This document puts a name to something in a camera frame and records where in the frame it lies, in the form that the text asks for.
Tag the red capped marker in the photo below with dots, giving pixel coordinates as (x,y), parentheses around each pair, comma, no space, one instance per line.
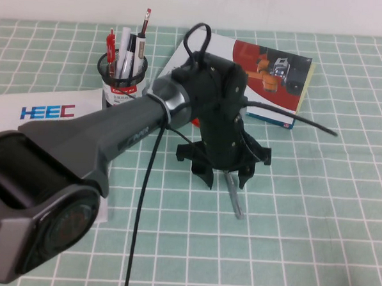
(196,122)

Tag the white HEEC catalogue book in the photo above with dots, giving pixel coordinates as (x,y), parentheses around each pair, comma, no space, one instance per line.
(52,100)

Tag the red pencil with eraser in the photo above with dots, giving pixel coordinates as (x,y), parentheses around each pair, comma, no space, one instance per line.
(145,22)

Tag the grey translucent pen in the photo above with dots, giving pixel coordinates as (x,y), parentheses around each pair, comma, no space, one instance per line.
(236,200)

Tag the red gel pen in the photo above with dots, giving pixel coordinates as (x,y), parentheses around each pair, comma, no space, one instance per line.
(111,46)

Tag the green checkered tablecloth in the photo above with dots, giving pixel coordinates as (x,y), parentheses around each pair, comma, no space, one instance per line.
(302,219)

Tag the white capped marker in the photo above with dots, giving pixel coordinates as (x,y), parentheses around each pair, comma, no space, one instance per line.
(125,37)

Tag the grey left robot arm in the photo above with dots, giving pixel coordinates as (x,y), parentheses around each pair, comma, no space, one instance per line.
(82,137)

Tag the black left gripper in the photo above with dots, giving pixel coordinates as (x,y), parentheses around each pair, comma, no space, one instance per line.
(223,144)

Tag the black mesh pen holder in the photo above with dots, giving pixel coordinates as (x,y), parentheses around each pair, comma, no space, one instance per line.
(123,91)

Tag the white red robot book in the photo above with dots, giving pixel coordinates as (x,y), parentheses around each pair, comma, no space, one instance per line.
(277,90)

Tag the white pen with black tip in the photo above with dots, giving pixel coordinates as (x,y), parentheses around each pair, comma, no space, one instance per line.
(140,50)

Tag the black capped marker in holder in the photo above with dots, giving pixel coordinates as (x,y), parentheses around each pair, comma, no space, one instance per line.
(132,42)

